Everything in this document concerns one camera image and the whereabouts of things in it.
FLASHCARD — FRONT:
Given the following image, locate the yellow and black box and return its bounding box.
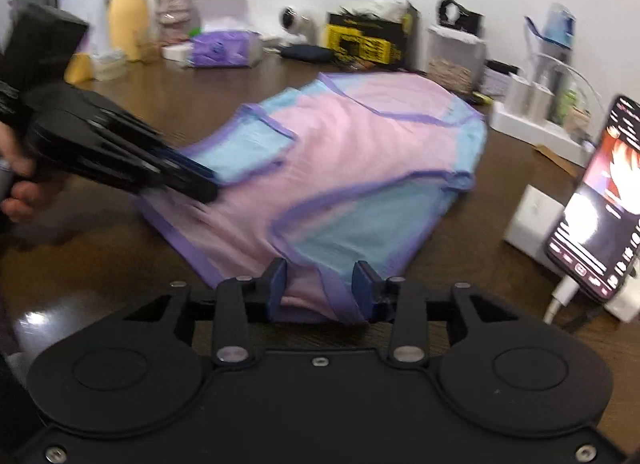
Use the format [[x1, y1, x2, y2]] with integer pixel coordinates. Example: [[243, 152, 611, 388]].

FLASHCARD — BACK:
[[324, 2, 421, 70]]

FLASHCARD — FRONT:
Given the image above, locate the purple tissue pack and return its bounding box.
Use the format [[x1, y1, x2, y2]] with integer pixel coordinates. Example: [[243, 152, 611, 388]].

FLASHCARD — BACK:
[[190, 30, 264, 68]]

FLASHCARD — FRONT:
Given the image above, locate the white patterned storage box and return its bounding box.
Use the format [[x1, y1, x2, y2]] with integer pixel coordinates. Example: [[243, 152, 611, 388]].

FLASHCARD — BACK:
[[425, 25, 487, 94]]

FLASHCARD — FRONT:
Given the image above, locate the white charger box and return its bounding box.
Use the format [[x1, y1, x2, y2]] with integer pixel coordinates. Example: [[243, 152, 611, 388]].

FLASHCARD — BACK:
[[503, 183, 640, 324]]

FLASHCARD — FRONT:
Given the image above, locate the dark blue pouch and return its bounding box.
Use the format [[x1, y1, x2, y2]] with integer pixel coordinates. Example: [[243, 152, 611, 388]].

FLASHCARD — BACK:
[[280, 44, 334, 64]]

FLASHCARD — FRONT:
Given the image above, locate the white security camera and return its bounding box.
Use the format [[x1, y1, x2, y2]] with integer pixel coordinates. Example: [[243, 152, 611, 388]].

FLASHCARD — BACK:
[[279, 6, 317, 44]]

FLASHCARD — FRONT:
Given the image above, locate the pink and blue garment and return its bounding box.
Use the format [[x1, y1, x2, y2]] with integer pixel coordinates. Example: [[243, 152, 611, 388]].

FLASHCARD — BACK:
[[138, 72, 486, 324]]

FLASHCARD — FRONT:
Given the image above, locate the smartphone with lit screen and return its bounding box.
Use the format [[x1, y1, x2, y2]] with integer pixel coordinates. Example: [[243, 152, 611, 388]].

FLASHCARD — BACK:
[[544, 95, 640, 302]]

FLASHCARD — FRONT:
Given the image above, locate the person's left hand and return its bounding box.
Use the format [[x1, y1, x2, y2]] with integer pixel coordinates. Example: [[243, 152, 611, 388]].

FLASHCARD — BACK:
[[1, 124, 67, 223]]

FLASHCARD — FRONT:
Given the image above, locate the white flat box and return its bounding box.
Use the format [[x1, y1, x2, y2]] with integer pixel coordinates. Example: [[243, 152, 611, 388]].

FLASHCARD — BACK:
[[160, 42, 193, 63]]

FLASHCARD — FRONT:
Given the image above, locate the yellow thermos jug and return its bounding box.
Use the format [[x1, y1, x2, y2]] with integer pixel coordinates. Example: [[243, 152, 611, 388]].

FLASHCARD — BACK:
[[106, 0, 150, 62]]

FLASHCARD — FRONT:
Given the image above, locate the white organizer tray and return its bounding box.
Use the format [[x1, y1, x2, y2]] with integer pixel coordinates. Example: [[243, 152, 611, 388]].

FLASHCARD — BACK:
[[489, 52, 604, 167]]

